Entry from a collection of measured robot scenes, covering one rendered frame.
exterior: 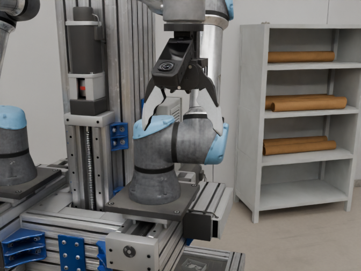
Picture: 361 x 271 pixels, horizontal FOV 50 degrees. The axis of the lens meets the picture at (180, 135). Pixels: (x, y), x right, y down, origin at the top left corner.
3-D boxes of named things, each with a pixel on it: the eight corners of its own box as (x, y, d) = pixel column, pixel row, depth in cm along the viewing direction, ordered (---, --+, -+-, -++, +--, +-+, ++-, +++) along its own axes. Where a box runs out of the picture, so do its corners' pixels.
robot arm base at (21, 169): (9, 167, 137) (6, 140, 134) (46, 171, 133) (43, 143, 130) (-24, 183, 123) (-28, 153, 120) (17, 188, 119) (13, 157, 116)
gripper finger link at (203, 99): (237, 122, 74) (210, 81, 73) (233, 129, 68) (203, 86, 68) (224, 130, 75) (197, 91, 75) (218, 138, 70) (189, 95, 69)
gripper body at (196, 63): (209, 88, 76) (210, 24, 72) (199, 95, 68) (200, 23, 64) (172, 86, 78) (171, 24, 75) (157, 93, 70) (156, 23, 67)
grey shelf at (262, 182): (233, 200, 355) (240, 24, 314) (320, 191, 376) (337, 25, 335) (253, 223, 313) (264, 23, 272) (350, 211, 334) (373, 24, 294)
